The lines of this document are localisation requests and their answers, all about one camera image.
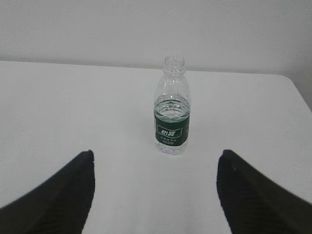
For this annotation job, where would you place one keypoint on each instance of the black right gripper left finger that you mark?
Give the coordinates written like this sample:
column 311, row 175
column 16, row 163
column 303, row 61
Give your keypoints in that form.
column 60, row 205

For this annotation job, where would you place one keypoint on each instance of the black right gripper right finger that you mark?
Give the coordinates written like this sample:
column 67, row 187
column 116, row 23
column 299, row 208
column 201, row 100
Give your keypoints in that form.
column 254, row 204

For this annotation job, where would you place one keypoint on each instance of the clear water bottle green label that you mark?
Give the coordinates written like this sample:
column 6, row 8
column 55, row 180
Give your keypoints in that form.
column 172, row 107

